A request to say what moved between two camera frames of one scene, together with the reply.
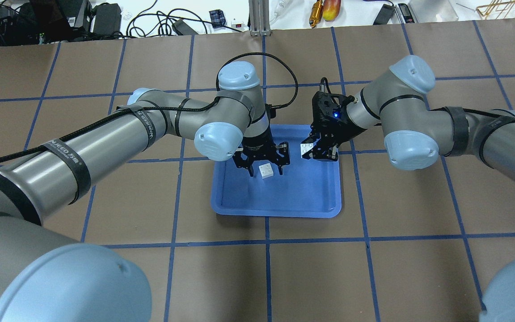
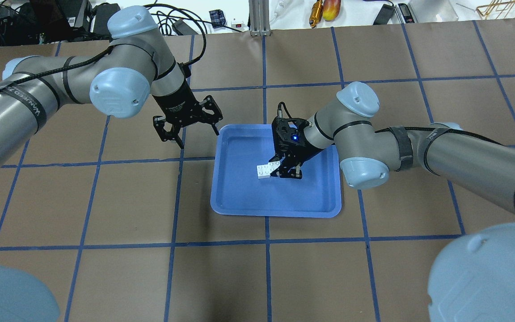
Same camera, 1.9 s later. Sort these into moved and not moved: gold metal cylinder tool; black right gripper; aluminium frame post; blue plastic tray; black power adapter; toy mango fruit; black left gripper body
Moved: black left gripper body; black right gripper
Not moved: toy mango fruit; blue plastic tray; aluminium frame post; gold metal cylinder tool; black power adapter
